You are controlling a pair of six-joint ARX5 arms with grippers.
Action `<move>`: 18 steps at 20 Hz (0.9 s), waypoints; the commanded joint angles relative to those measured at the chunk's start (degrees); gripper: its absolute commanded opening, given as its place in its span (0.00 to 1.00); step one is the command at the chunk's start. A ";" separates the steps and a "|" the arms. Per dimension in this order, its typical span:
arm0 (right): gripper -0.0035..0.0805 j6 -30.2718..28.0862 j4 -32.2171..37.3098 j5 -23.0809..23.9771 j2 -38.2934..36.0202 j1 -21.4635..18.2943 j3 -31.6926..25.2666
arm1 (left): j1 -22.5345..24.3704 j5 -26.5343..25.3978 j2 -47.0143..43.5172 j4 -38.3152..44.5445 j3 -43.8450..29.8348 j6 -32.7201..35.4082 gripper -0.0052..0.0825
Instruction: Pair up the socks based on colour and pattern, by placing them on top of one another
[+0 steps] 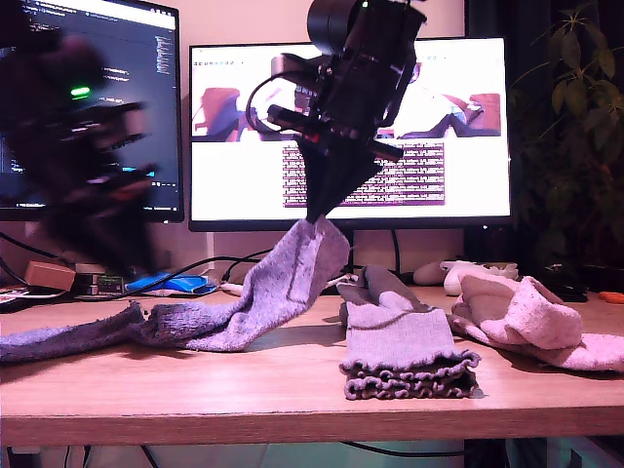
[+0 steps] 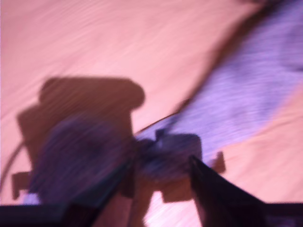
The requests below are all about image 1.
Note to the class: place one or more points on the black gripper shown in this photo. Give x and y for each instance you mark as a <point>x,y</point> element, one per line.
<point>361,107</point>

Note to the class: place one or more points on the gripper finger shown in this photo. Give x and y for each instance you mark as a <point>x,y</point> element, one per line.
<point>83,234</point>
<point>127,229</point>

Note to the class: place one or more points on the blue knitted sock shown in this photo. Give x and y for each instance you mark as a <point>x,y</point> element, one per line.
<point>273,302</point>
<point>58,341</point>

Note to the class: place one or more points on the grey ribbed sock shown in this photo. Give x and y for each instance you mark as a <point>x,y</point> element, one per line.
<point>390,331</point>
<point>409,387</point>

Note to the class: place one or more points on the pink fluffy sock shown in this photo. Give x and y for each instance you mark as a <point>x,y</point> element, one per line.
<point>599,356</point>
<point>536,317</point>

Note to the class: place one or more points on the flat white box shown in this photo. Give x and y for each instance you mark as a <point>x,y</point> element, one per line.
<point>88,269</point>

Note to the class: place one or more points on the small green label box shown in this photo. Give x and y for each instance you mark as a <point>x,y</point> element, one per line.
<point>109,283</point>

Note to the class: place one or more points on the blue plastic packet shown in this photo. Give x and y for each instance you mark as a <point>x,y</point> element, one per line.
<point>180,284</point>

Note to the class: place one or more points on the black flat device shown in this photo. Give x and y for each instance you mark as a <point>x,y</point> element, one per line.
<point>24,306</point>

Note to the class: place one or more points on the bright screen monitor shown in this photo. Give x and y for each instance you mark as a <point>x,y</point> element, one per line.
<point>234,180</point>

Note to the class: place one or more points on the pale round controller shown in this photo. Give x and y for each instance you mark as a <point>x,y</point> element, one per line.
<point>429,275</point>

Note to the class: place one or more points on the white game controller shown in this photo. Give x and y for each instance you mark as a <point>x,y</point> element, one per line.
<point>451,283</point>

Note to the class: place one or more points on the dark code screen monitor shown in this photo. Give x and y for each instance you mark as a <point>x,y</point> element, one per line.
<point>146,58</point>

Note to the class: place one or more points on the green leafy houseplant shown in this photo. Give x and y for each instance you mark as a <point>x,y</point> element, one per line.
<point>568,92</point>

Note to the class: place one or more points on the black wallet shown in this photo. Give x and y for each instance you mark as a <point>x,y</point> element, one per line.
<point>570,296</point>

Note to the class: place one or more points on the orange object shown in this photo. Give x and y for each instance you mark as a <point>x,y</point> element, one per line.
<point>612,297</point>

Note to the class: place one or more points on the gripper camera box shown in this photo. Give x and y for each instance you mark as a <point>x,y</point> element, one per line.
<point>292,68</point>
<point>131,122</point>

